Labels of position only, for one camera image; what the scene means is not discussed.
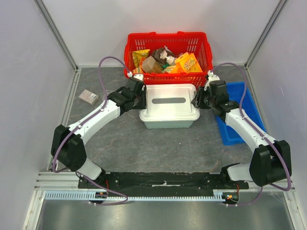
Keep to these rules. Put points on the light teal plastic bin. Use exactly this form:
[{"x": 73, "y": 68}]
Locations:
[{"x": 168, "y": 124}]

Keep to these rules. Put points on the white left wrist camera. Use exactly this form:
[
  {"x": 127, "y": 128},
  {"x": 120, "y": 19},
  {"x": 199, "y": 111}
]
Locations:
[{"x": 138, "y": 80}]

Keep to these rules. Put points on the white bin lid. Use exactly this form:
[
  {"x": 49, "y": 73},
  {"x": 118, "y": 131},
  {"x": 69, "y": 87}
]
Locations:
[{"x": 170, "y": 103}]

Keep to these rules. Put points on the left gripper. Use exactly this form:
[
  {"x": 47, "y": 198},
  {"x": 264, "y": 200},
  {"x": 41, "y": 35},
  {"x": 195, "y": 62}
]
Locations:
[{"x": 144, "y": 104}]

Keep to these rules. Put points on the brown cardboard box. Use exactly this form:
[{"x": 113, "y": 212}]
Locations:
[{"x": 150, "y": 65}]

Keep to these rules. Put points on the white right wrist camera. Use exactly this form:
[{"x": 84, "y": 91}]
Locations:
[{"x": 210, "y": 77}]

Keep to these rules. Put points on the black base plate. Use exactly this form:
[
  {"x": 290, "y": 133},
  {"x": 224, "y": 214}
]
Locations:
[{"x": 145, "y": 182}]

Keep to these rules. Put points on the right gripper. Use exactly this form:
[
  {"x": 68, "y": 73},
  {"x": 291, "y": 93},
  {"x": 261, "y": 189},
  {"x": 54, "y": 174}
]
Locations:
[{"x": 199, "y": 100}]

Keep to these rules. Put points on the white pump bottle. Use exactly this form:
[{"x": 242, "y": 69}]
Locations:
[{"x": 170, "y": 60}]

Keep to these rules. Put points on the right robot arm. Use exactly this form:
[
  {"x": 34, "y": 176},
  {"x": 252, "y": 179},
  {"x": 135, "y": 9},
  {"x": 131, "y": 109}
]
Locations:
[{"x": 271, "y": 159}]

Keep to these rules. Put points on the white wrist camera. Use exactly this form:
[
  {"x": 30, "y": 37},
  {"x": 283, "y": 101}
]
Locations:
[
  {"x": 138, "y": 80},
  {"x": 210, "y": 77}
]

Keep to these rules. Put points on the slotted cable duct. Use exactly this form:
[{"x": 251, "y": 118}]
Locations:
[{"x": 94, "y": 196}]

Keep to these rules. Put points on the red plastic shopping basket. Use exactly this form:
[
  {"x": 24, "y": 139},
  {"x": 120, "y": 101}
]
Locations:
[{"x": 180, "y": 42}]

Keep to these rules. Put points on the yellow snack bag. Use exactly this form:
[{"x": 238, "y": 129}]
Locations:
[{"x": 138, "y": 55}]

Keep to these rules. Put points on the orange Scrub Daddy box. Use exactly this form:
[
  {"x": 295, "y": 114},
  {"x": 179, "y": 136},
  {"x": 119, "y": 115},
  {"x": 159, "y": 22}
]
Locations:
[{"x": 187, "y": 63}]

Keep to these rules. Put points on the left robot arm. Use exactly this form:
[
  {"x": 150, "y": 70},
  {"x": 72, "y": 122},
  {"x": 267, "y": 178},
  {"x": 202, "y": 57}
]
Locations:
[{"x": 68, "y": 146}]

